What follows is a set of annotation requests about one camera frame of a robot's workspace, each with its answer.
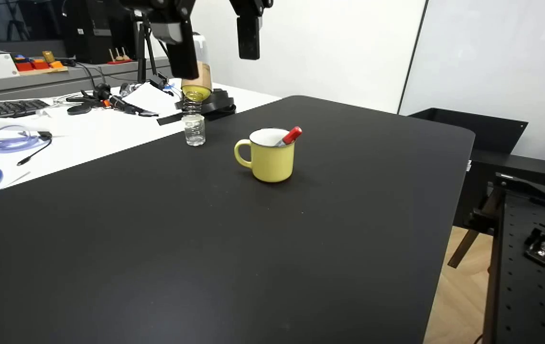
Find marker with red cap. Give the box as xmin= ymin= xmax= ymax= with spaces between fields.
xmin=276 ymin=124 xmax=304 ymax=149

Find white paper sheet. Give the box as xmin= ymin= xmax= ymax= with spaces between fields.
xmin=121 ymin=80 xmax=184 ymax=118

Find small clear glass jar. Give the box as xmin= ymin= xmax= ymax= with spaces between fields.
xmin=182 ymin=103 xmax=209 ymax=149

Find black hand tools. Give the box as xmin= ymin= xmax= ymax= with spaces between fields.
xmin=65 ymin=84 xmax=159 ymax=120

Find yellow enamel mug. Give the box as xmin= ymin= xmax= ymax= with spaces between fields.
xmin=232 ymin=126 xmax=299 ymax=185

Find red and orange blocks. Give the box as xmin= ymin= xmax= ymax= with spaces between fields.
xmin=14 ymin=49 xmax=69 ymax=74

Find black keyboard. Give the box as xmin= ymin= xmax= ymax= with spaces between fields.
xmin=0 ymin=97 xmax=50 ymax=120

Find dark computer monitor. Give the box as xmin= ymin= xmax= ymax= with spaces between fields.
xmin=0 ymin=0 xmax=69 ymax=47

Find black perforated breadboard table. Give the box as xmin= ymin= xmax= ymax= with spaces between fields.
xmin=484 ymin=183 xmax=545 ymax=344

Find thin black cable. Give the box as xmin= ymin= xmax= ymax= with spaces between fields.
xmin=16 ymin=129 xmax=54 ymax=168

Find light blue coiled cable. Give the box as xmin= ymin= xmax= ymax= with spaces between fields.
xmin=0 ymin=122 xmax=48 ymax=154

